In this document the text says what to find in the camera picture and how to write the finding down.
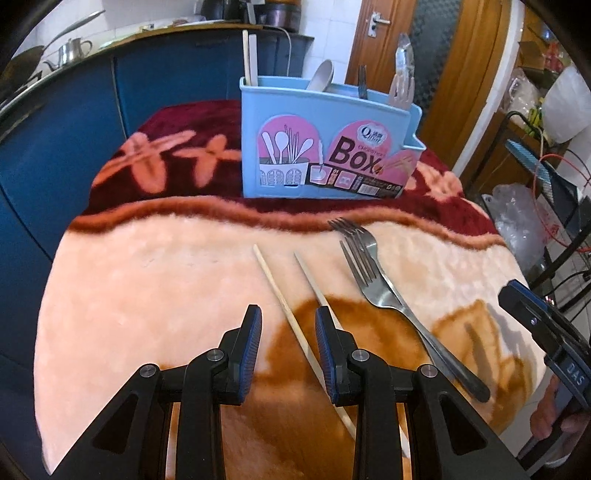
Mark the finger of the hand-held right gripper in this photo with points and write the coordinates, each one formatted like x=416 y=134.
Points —
x=531 y=307

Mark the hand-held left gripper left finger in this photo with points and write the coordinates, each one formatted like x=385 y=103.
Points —
x=251 y=350

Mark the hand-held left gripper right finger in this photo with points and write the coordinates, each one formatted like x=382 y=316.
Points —
x=325 y=355

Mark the wooden chopstick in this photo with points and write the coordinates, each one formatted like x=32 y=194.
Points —
x=314 y=286
x=286 y=309

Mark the stainless steel fork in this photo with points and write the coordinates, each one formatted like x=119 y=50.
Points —
x=344 y=226
x=401 y=94
x=383 y=295

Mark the blue plastic utensil box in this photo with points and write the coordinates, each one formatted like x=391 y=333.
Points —
x=258 y=106

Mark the person's right hand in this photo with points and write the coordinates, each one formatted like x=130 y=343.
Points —
x=547 y=415

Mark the clear plastic bag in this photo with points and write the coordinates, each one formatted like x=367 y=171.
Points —
x=517 y=221

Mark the black metal rack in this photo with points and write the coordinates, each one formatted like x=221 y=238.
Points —
x=568 y=207

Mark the pink and maroon fleece blanket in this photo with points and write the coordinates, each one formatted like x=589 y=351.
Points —
x=161 y=277

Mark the white plastic bag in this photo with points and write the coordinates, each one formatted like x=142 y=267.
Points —
x=568 y=106

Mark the wooden door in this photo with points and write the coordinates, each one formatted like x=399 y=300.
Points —
x=461 y=69

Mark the blue base cabinets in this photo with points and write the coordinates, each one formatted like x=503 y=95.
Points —
x=55 y=152

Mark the rice cooker pot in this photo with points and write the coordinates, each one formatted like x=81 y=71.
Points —
x=279 y=11

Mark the black air fryer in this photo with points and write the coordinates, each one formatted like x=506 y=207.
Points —
x=221 y=9

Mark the steel kettle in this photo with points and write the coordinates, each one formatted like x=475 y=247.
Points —
x=69 y=51

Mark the black wok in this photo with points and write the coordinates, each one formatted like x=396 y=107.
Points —
x=23 y=69

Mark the wooden wall shelf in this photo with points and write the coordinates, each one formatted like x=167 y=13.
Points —
x=535 y=55

